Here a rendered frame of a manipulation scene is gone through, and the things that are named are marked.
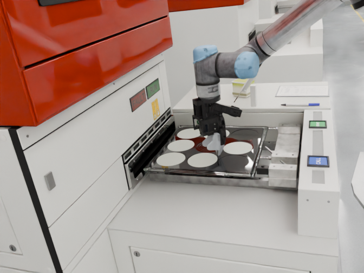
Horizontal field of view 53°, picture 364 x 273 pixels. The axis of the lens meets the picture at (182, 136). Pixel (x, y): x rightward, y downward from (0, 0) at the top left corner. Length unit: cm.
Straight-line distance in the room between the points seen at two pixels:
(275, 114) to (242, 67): 44
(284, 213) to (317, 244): 14
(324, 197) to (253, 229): 21
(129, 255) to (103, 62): 57
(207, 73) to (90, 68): 35
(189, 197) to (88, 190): 33
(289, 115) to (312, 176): 49
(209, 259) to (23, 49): 69
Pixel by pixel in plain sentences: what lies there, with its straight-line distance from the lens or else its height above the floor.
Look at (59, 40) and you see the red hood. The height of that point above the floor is 137.
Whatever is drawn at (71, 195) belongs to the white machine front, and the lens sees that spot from 96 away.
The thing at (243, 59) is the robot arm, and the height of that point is 123.
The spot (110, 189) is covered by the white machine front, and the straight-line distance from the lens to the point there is 111.
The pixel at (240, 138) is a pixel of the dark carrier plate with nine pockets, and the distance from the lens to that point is 135.
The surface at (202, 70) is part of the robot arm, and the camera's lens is 109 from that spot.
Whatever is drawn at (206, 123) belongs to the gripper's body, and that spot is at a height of 104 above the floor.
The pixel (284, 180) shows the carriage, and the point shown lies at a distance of 113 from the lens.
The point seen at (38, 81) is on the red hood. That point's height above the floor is 131.
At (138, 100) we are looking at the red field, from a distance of 125.
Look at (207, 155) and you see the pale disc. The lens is 124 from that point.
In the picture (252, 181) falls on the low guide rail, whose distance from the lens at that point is 118.
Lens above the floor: 146
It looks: 23 degrees down
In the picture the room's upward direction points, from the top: 8 degrees counter-clockwise
